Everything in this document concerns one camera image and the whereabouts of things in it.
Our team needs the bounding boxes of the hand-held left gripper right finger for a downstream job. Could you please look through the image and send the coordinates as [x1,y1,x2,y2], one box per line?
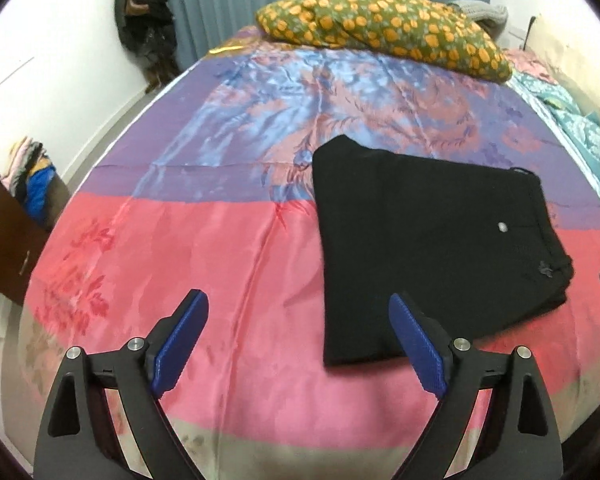
[388,292,566,480]

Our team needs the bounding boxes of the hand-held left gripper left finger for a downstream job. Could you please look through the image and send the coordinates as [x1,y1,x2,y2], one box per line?
[32,289,210,480]

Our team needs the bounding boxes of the black pants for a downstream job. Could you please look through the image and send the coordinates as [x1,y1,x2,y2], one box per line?
[311,135,576,368]

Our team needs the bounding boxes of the pink and purple floral blanket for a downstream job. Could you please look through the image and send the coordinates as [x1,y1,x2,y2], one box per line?
[17,25,600,480]

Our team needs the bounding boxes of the teal patterned blanket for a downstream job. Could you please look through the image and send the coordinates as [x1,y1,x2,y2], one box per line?
[512,72,600,201]

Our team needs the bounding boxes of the brown wooden cabinet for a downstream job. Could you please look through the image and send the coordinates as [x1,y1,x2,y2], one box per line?
[0,172,71,306]

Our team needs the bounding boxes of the pile of colourful clothes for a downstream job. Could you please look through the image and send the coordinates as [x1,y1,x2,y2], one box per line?
[7,136,58,226]

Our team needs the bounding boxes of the beige cardboard sheet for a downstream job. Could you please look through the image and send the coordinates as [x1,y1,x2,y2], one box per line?
[527,12,600,131]

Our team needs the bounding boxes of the pink cloth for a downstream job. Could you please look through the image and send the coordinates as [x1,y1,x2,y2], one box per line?
[502,47,556,83]

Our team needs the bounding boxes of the grey knit cloth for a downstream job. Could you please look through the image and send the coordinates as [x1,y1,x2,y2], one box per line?
[447,0,510,25]

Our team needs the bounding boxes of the dark hanging clothes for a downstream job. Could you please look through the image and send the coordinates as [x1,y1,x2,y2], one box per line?
[114,0,181,93]

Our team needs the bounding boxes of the green pillow with orange flowers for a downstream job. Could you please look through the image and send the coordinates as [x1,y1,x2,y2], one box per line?
[255,0,513,83]

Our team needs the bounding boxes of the grey-blue curtain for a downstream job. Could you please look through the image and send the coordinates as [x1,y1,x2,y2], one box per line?
[155,0,493,61]

